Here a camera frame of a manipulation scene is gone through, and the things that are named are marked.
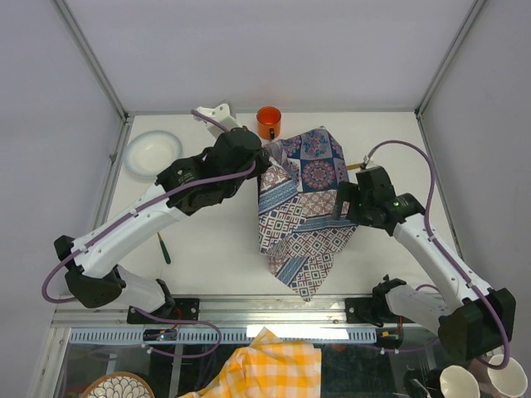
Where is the patterned placemat cloth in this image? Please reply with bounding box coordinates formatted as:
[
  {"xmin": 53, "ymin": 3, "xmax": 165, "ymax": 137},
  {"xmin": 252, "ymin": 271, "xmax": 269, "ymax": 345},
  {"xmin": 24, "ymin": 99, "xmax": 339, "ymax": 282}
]
[{"xmin": 258, "ymin": 127, "xmax": 356, "ymax": 301}]

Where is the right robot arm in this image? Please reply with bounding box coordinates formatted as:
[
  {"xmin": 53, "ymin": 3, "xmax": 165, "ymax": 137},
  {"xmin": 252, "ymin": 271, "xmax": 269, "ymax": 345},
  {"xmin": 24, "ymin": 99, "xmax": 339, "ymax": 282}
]
[{"xmin": 332, "ymin": 166, "xmax": 516, "ymax": 361}]

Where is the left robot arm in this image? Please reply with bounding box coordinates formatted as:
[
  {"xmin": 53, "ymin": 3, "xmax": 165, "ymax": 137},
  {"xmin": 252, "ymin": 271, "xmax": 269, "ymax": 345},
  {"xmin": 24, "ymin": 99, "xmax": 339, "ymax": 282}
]
[{"xmin": 54, "ymin": 128, "xmax": 270, "ymax": 323}]

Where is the orange mug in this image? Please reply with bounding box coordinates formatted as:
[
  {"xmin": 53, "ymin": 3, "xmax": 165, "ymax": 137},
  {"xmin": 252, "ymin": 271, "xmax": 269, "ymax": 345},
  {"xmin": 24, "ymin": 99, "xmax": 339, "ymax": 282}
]
[{"xmin": 256, "ymin": 106, "xmax": 281, "ymax": 141}]

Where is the white blue-rimmed bowl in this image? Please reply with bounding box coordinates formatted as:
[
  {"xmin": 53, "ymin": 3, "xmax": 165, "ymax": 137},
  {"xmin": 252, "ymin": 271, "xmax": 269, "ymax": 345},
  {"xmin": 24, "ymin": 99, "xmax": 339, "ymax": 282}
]
[{"xmin": 124, "ymin": 130, "xmax": 183, "ymax": 180}]

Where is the yellow checkered cloth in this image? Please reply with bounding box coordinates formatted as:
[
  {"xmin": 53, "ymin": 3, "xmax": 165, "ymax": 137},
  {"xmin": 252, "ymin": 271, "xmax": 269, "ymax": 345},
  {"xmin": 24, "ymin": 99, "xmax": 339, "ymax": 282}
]
[{"xmin": 185, "ymin": 328, "xmax": 322, "ymax": 398}]

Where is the brown white cup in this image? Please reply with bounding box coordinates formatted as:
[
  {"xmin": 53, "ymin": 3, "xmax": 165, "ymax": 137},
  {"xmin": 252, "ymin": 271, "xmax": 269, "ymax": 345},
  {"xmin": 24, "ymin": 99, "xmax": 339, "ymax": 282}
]
[{"xmin": 467, "ymin": 358, "xmax": 528, "ymax": 397}]

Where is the patterned brown plate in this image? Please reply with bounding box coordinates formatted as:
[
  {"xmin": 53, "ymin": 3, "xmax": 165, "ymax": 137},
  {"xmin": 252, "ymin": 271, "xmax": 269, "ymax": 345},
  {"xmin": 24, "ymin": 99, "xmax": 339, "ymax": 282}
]
[{"xmin": 81, "ymin": 371, "xmax": 155, "ymax": 398}]

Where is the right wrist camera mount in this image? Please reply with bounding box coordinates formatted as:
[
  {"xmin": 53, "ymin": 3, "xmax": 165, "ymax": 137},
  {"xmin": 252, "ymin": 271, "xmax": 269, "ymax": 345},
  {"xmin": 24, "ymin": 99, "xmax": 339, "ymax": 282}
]
[{"xmin": 360, "ymin": 153, "xmax": 378, "ymax": 170}]

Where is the gold fork green handle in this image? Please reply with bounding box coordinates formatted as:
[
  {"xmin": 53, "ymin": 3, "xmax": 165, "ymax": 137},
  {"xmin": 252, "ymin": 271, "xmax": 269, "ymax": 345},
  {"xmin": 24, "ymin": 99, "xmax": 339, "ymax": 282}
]
[{"xmin": 157, "ymin": 232, "xmax": 172, "ymax": 265}]

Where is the aluminium mounting rail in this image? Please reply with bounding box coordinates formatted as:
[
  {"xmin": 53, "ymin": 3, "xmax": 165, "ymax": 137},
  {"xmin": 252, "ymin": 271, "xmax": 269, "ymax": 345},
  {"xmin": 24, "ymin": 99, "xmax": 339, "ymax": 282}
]
[{"xmin": 51, "ymin": 294, "xmax": 371, "ymax": 328}]

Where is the white cable duct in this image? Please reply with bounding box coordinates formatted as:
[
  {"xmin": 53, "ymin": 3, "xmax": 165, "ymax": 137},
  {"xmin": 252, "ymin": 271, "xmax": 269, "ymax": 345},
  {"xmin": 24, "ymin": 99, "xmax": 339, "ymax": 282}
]
[{"xmin": 70, "ymin": 325, "xmax": 377, "ymax": 345}]

